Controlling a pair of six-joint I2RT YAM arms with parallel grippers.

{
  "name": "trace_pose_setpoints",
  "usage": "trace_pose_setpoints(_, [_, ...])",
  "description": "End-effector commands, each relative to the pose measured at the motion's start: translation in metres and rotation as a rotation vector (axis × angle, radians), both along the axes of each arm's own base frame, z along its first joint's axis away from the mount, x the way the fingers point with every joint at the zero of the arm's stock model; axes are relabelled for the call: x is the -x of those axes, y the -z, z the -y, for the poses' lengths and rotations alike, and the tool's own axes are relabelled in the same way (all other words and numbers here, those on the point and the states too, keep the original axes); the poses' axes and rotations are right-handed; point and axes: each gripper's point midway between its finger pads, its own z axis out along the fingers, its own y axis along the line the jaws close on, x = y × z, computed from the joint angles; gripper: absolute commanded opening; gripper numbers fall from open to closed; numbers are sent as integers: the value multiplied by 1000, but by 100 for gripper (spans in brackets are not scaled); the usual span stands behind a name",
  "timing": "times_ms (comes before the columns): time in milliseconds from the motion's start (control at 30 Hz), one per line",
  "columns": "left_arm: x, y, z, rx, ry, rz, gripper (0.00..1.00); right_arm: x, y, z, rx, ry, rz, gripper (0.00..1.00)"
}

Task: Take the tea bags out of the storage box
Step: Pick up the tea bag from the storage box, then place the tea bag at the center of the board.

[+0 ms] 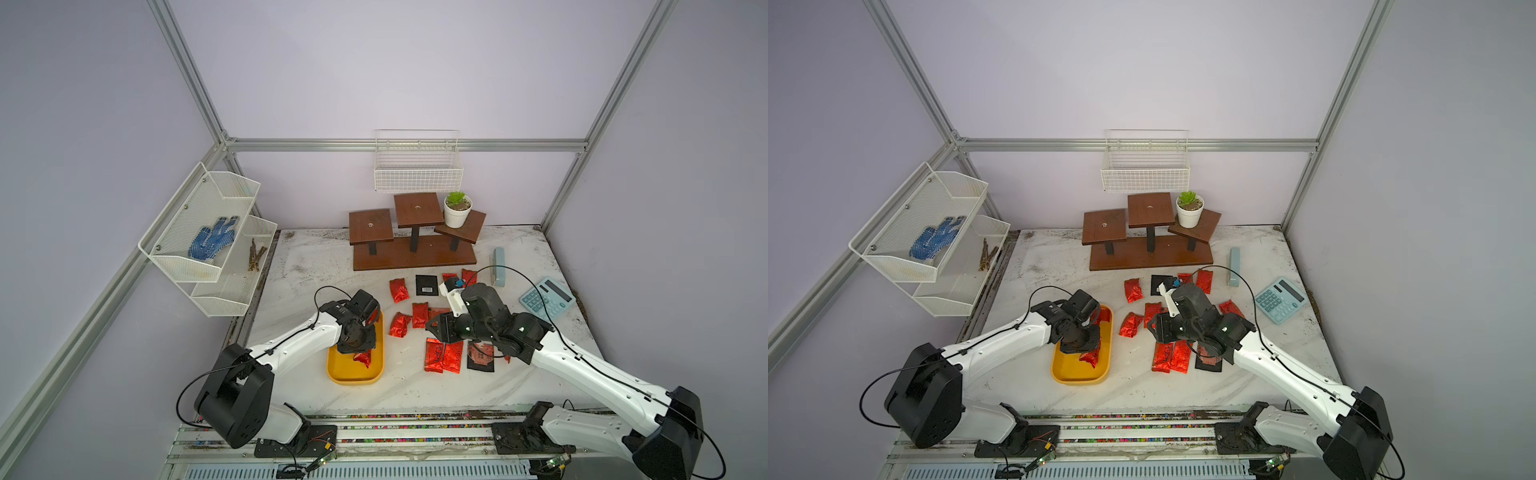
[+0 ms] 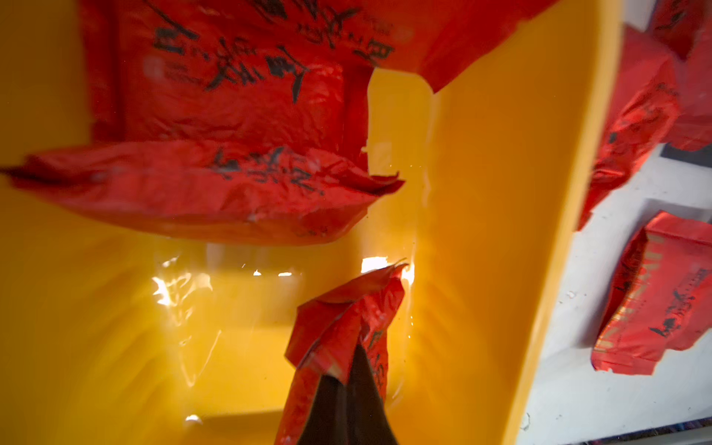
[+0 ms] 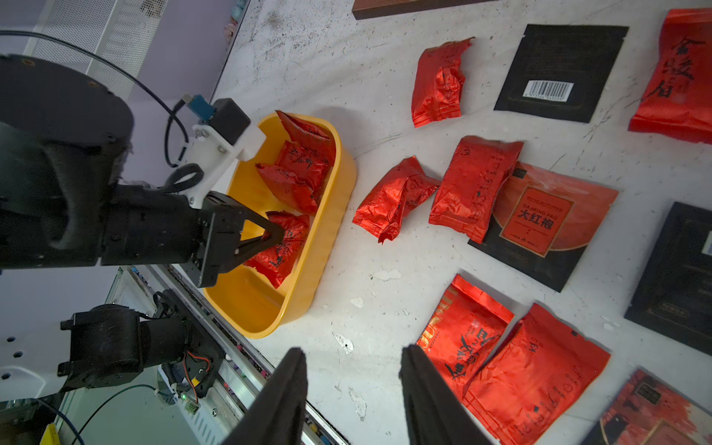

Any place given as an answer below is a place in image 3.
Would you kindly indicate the red foil tea bag bottom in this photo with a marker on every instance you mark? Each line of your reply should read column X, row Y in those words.
column 276, row 263

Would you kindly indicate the black red label tea bag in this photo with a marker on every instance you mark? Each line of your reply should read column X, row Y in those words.
column 542, row 223

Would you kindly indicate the brown wooden tiered stand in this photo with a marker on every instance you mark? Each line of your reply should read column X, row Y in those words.
column 371, row 9

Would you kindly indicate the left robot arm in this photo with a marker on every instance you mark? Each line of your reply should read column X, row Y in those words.
column 64, row 141

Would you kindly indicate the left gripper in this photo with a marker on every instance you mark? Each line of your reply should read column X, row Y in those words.
column 220, row 247

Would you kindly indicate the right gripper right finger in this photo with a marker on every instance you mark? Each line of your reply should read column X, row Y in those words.
column 433, row 413

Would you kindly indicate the white mesh two-tier shelf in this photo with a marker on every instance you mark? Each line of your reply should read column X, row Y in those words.
column 120, row 31

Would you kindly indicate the red foil tea bag top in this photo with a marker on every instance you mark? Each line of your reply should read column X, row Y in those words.
column 439, row 83

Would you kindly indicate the red foil tea bags pile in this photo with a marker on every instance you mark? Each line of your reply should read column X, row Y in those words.
column 302, row 165

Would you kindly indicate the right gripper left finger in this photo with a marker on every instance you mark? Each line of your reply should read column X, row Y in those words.
column 277, row 416

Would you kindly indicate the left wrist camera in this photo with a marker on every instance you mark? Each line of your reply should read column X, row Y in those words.
column 223, row 136

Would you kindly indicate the yellow storage box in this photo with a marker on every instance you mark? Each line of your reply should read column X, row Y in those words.
column 244, row 297

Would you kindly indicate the red foil tea bag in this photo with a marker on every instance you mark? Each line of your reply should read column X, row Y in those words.
column 402, row 189
column 463, row 331
column 465, row 199
column 677, row 101
column 535, row 377
column 276, row 263
column 439, row 83

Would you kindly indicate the black tea bag barcode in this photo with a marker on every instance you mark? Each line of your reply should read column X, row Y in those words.
column 559, row 71

